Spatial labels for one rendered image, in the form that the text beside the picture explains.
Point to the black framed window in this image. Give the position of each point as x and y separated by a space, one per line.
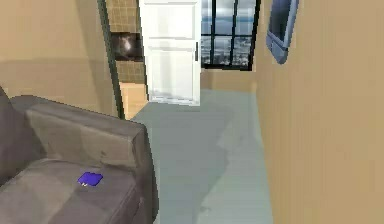
228 33

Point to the white room door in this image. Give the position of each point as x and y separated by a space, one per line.
171 53

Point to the small blue flat object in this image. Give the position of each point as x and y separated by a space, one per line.
90 179

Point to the grey sofa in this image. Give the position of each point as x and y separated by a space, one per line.
66 143

